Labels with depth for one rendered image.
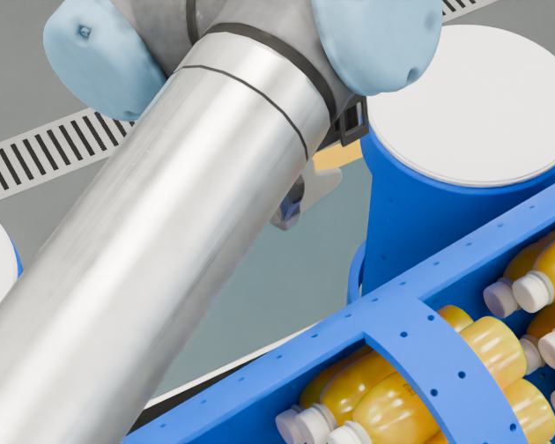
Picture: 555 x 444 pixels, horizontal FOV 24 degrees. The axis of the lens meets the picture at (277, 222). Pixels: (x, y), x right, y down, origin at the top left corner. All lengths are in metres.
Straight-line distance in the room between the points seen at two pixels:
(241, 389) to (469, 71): 0.66
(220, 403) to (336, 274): 1.58
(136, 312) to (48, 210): 2.37
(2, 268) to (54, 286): 0.99
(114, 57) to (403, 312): 0.62
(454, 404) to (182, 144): 0.67
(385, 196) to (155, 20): 1.02
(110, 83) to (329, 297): 2.05
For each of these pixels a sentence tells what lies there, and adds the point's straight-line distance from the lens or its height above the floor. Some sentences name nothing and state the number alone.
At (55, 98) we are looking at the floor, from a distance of 3.11.
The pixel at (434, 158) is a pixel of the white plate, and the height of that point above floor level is 1.04.
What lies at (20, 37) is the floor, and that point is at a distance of 3.27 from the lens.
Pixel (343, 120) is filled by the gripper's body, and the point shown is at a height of 1.58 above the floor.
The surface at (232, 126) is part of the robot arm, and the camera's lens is 0.56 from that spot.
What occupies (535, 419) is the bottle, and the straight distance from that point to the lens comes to 1.28.
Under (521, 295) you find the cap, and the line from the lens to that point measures 1.39.
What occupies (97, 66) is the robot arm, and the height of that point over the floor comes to 1.76.
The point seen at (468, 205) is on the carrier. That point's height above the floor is 1.00.
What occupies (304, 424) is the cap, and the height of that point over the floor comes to 1.13.
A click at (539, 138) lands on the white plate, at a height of 1.04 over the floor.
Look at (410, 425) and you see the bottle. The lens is 1.21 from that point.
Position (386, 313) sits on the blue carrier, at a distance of 1.23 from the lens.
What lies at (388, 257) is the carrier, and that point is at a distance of 1.75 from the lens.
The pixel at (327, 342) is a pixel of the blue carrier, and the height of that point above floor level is 1.21.
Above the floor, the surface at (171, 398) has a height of 0.15.
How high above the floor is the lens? 2.24
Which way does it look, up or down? 53 degrees down
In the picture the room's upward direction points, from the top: straight up
